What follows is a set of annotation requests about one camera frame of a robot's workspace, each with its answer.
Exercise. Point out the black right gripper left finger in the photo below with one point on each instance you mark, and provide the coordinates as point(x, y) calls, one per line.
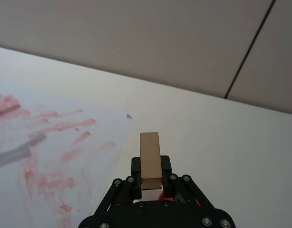
point(136, 183)

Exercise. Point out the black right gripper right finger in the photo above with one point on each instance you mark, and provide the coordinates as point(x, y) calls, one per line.
point(166, 166)

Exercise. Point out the plain wooden block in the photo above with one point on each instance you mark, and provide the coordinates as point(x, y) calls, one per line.
point(149, 156)

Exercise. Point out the white board with red marks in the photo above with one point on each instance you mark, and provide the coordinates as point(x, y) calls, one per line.
point(53, 152)

